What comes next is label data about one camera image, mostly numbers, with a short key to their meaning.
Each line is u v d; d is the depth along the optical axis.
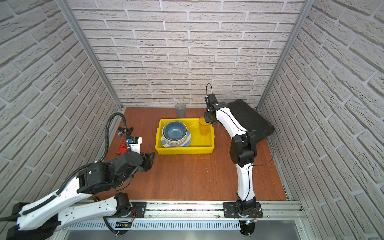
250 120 1.05
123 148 0.96
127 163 0.44
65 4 0.69
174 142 0.86
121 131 1.03
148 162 0.58
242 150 0.56
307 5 0.69
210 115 0.70
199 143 1.06
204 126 0.94
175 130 0.92
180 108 1.07
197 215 0.73
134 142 0.56
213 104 0.70
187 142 0.94
